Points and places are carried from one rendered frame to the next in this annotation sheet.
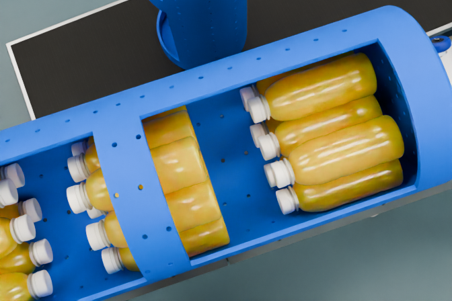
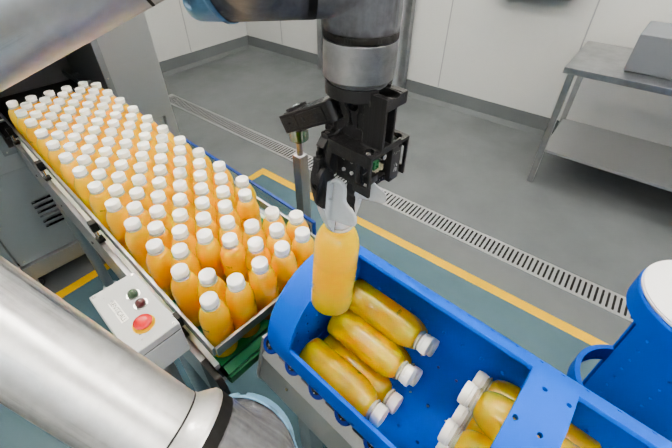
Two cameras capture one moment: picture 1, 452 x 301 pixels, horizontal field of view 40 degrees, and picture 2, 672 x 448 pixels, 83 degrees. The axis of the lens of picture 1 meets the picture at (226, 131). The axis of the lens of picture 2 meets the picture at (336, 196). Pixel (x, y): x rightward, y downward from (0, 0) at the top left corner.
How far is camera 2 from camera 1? 0.31 m
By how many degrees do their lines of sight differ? 44
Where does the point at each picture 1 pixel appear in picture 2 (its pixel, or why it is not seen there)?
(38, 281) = (381, 409)
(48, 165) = (449, 367)
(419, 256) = not seen: outside the picture
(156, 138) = not seen: hidden behind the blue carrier
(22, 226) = (409, 371)
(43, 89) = not seen: hidden behind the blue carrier
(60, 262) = (392, 423)
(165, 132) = (572, 435)
